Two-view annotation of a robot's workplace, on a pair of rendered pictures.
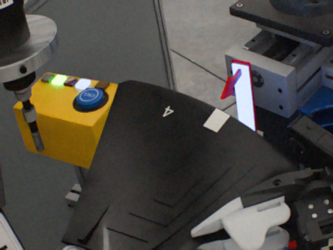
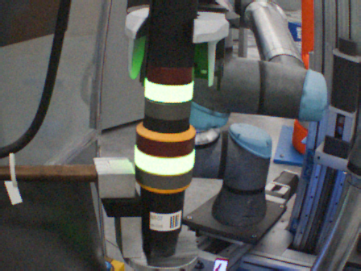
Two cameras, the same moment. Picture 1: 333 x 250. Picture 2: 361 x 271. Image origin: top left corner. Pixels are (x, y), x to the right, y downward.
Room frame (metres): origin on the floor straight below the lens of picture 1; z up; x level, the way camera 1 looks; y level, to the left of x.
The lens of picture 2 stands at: (0.05, 0.19, 1.69)
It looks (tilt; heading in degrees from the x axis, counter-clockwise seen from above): 21 degrees down; 343
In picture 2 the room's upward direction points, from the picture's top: 4 degrees clockwise
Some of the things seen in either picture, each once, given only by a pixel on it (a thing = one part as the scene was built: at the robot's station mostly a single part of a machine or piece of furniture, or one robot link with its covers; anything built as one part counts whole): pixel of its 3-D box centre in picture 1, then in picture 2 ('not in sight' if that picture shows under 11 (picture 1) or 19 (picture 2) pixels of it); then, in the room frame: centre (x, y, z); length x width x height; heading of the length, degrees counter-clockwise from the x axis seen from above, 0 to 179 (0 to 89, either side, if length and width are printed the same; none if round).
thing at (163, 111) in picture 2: not in sight; (168, 104); (0.40, 0.09, 1.57); 0.03 x 0.03 x 0.01
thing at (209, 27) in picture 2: not in sight; (208, 50); (0.41, 0.06, 1.61); 0.09 x 0.03 x 0.06; 165
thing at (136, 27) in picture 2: not in sight; (139, 44); (0.43, 0.11, 1.61); 0.09 x 0.03 x 0.06; 147
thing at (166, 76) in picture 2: not in sight; (170, 70); (0.40, 0.09, 1.60); 0.03 x 0.03 x 0.01
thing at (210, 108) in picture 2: not in sight; (215, 81); (0.65, -0.04, 1.51); 0.11 x 0.08 x 0.11; 71
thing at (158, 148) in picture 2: not in sight; (165, 138); (0.40, 0.09, 1.54); 0.04 x 0.04 x 0.01
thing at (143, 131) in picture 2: not in sight; (163, 154); (0.40, 0.09, 1.53); 0.04 x 0.04 x 0.05
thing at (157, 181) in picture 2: not in sight; (163, 170); (0.40, 0.09, 1.52); 0.04 x 0.04 x 0.01
